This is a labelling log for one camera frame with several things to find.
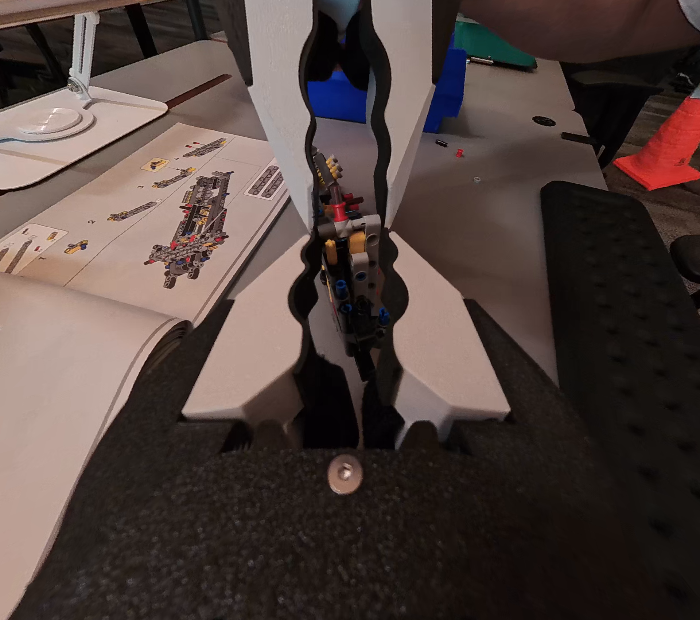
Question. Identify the small black table bracket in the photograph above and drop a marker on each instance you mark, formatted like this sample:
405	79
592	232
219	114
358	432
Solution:
577	138

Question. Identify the black mesh office chair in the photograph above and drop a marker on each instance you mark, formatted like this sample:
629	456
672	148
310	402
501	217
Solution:
612	95

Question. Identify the black perforated mat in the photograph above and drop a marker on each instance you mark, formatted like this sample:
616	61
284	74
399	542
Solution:
618	357

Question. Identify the lego chassis model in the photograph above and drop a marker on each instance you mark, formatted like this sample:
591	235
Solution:
350	325

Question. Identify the open instruction booklet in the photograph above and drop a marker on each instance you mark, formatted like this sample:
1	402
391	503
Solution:
54	357

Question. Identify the orange traffic cone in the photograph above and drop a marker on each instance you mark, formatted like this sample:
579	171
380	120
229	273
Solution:
667	155

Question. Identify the short grey lego beam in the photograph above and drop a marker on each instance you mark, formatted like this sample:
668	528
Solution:
363	275

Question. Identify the yellow lego connector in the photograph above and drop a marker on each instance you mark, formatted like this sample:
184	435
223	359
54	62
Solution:
356	243

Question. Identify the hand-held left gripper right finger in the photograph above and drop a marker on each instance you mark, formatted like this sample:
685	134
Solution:
448	357

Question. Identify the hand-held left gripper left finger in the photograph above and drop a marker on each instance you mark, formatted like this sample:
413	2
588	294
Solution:
240	357

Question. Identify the blue plastic bin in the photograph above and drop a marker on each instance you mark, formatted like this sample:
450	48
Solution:
339	100

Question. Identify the teal bag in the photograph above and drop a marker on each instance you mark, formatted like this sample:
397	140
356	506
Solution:
492	48

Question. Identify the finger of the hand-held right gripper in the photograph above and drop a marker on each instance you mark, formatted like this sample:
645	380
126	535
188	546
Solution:
410	57
273	57

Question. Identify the long grey lego beam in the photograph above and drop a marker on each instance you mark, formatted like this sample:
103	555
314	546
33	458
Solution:
373	226

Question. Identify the black table grommet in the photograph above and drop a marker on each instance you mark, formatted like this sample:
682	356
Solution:
543	121

